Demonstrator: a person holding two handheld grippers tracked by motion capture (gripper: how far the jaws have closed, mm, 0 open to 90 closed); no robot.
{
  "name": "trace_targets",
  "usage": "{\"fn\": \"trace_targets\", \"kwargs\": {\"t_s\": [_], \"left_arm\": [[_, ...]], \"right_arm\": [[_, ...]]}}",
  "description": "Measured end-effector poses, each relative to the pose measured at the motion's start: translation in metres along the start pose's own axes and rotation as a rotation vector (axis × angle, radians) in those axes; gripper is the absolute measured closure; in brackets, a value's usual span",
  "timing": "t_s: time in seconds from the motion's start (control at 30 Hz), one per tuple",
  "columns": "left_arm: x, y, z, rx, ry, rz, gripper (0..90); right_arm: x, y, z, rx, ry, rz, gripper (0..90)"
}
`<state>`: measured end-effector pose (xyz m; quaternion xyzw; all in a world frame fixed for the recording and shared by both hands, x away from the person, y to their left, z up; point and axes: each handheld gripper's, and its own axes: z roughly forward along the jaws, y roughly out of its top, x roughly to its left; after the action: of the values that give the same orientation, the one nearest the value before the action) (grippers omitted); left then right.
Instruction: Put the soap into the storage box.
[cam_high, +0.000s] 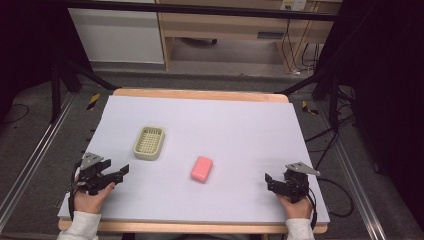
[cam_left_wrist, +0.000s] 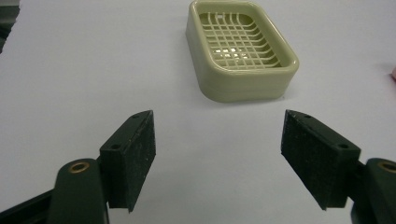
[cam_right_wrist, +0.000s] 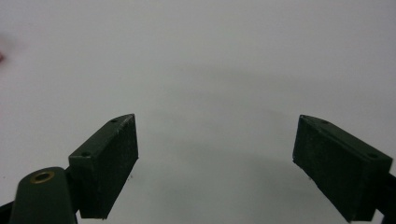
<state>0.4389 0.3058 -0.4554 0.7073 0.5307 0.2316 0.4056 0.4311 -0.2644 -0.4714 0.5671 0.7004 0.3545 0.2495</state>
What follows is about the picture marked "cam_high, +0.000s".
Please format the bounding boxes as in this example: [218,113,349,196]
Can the black horizontal frame bar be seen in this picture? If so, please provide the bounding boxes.
[59,0,338,22]

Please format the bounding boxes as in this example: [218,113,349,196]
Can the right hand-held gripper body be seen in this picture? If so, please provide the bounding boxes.
[282,161,322,204]

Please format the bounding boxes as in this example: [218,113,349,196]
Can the person's right hand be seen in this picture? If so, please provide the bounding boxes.
[276,194,314,220]

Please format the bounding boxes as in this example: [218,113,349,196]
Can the pink soap bar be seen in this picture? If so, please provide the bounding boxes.
[190,155,214,184]

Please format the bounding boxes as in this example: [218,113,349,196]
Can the black metal stand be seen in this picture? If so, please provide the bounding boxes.
[274,68,342,132]
[49,54,120,125]

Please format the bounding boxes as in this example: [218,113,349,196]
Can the light wooden desk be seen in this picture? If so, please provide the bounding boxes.
[155,0,343,74]

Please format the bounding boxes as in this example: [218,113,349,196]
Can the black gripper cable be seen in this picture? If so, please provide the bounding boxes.
[307,177,355,232]
[67,159,84,222]

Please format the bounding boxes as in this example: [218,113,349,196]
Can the wooden table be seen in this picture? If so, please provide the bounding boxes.
[57,87,330,235]

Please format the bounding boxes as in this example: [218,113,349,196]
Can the black cables under desk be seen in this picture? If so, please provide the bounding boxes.
[280,18,322,76]

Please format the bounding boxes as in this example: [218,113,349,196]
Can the white cabinet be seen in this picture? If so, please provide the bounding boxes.
[67,7,165,65]

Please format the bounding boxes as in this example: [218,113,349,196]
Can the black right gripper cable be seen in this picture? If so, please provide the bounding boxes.
[307,177,355,232]

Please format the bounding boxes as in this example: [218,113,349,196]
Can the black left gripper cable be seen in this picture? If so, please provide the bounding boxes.
[67,159,84,222]

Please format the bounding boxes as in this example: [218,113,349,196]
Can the thin black floor cable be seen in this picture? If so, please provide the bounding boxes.
[0,102,31,125]

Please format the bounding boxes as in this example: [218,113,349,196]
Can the black floor cables bundle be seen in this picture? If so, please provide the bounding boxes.
[303,84,358,171]

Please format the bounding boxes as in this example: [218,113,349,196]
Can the person's left hand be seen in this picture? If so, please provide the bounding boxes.
[73,181,116,215]

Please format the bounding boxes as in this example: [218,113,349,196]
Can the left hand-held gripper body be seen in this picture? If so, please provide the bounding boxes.
[77,152,116,196]

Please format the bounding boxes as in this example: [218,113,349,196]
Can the yellow black floor tape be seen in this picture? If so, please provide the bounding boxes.
[86,92,101,112]
[301,100,319,117]

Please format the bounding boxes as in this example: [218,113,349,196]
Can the beige slotted soap dish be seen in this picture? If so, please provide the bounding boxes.
[133,125,166,162]

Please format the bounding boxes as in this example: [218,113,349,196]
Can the aluminium floor rail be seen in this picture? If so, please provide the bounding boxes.
[315,99,385,240]
[0,92,77,232]

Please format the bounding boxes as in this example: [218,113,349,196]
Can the white power strip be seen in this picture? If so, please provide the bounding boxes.
[280,0,307,12]

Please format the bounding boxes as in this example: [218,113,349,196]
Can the white foam table mat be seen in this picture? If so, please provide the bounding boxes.
[57,95,331,226]

